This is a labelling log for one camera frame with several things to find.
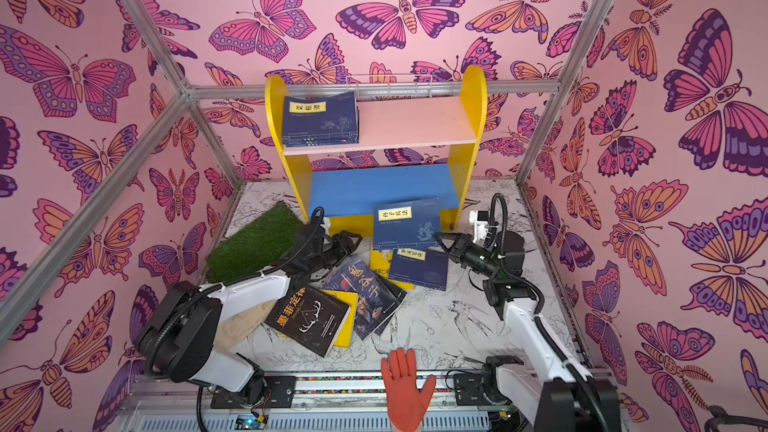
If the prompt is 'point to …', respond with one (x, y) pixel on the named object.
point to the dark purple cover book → (375, 300)
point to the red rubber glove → (406, 403)
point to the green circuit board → (249, 422)
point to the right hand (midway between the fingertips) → (435, 234)
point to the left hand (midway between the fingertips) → (362, 238)
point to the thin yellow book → (345, 338)
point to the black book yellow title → (309, 317)
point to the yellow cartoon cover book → (381, 263)
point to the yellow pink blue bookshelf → (410, 150)
